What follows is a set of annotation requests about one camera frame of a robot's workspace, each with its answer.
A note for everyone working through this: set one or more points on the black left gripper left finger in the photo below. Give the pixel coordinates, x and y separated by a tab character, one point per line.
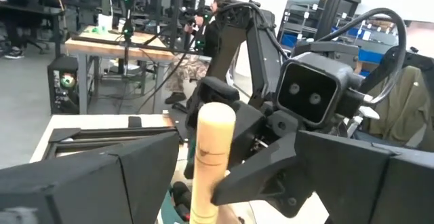
84	190

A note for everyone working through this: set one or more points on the black computer tower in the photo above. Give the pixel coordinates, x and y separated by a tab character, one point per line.
63	85

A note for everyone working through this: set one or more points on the metal storage shelf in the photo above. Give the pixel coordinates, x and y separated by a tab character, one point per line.
369	30

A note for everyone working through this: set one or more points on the black stand with green lights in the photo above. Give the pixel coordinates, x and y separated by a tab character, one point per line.
127	30

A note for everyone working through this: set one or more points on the person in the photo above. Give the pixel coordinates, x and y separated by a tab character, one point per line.
15	23
212	37

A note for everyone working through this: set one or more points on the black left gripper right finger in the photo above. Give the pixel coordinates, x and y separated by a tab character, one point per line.
373	190

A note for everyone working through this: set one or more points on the black flat bracket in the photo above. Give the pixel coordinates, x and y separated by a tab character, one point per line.
101	137

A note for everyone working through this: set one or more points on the olive green jacket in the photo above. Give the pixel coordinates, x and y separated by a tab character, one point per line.
403	108

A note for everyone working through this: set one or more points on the black desk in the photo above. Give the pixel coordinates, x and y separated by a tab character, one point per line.
34	12

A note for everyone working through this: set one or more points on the black metal post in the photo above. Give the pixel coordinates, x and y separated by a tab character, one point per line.
334	6

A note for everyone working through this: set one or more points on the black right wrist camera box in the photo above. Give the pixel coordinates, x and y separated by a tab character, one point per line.
312	91

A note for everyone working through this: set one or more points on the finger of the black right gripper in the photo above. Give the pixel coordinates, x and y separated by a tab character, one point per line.
264	176
217	90

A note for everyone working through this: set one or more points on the wooden workbench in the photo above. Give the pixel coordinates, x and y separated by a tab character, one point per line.
112	49

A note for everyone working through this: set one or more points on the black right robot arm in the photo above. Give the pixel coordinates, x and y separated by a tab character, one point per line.
264	54

